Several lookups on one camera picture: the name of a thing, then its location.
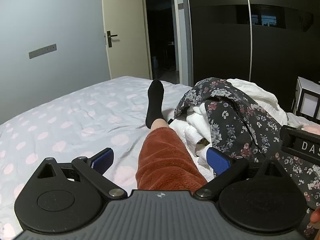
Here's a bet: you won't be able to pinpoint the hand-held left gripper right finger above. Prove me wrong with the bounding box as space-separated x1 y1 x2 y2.
195 147 284 199

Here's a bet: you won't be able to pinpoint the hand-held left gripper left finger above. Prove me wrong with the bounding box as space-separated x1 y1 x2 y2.
37 148 127 199

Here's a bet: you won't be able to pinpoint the dark floral garment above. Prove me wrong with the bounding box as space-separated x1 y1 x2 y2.
174 78 320 238

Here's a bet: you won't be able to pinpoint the white crumpled clothes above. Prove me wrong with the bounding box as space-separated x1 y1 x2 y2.
172 78 320 180

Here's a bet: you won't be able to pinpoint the person's right hand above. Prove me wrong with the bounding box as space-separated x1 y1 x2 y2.
310 206 320 230

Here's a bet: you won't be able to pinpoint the white black-framed cabinet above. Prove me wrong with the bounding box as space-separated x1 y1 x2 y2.
292 76 320 122

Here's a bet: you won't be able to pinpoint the polka dot bed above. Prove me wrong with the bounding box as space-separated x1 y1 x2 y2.
0 75 210 238

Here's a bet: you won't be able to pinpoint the orange fleece trouser leg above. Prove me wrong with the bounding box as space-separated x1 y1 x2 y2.
135 126 208 191

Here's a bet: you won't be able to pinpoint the person's leg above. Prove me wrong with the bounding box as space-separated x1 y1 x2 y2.
149 119 173 133

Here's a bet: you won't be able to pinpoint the black sock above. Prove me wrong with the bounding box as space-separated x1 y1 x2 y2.
145 79 165 129

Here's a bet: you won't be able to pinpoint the dark wardrobe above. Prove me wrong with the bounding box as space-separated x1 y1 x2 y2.
186 0 320 98

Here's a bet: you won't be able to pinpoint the cream door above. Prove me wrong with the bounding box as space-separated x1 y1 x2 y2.
101 0 153 80

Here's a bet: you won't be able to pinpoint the dark door handle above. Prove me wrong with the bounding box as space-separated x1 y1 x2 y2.
107 31 118 47

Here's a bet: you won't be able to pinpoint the grey wall switch plate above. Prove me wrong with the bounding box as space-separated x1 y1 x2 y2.
29 44 57 59

